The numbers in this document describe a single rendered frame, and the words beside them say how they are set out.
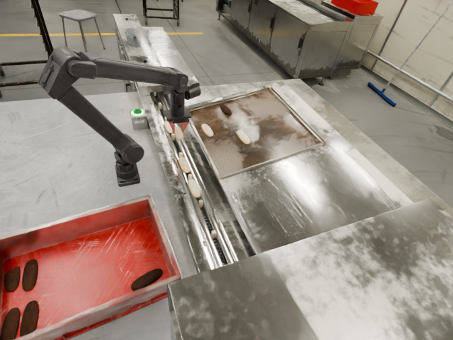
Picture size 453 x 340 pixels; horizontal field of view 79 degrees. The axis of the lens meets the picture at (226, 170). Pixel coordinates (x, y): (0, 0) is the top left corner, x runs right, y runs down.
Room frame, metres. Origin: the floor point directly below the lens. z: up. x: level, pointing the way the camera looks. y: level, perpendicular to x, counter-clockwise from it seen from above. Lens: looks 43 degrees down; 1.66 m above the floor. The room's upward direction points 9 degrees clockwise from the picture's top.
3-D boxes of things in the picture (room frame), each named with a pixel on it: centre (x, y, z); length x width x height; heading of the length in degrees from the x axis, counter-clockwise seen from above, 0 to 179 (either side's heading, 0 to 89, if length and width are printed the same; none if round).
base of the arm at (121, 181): (0.77, 0.40, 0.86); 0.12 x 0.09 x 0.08; 29
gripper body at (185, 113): (0.96, 0.24, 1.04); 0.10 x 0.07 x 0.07; 119
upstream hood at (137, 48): (1.90, 0.76, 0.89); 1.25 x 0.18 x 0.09; 29
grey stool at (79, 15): (3.69, 2.20, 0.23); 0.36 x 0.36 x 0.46; 75
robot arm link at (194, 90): (1.00, 0.22, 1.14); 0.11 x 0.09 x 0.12; 141
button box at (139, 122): (1.11, 0.47, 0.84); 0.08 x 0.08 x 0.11; 29
